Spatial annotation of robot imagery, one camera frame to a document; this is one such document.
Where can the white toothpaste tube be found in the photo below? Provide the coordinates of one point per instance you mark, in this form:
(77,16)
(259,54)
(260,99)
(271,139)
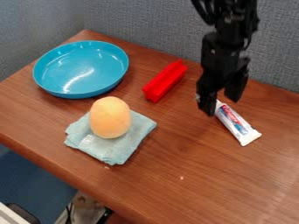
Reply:
(235,123)

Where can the red plastic block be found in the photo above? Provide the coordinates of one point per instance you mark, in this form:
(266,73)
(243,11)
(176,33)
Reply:
(160,84)

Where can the orange egg-shaped sponge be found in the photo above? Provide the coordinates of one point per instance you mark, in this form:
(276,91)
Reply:
(109,117)

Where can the objects under table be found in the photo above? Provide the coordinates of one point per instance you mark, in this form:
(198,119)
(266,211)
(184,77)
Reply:
(83,210)

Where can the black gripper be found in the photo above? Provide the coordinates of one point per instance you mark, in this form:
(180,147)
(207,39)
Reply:
(224,71)

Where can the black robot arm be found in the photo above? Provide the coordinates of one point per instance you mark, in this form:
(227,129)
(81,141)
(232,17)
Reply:
(234,17)

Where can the light blue folded cloth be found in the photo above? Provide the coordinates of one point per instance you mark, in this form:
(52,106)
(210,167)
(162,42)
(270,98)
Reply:
(112,151)

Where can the blue plastic plate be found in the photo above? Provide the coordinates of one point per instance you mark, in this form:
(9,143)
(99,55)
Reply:
(80,69)

